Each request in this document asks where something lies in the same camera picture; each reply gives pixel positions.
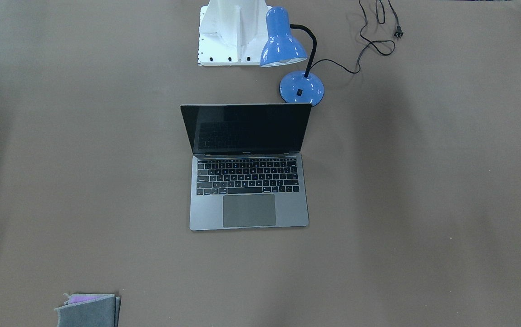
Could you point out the purple cloth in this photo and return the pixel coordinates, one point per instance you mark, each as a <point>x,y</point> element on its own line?
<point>78,297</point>

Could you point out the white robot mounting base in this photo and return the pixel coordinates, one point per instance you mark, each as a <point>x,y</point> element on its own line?
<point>232,32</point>

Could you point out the grey folded cloth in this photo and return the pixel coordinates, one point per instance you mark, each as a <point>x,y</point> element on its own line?
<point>102,312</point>

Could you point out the blue desk lamp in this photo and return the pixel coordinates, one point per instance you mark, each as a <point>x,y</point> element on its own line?
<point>282,48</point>

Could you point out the grey laptop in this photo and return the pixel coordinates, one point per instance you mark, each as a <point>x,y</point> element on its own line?
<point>247,169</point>

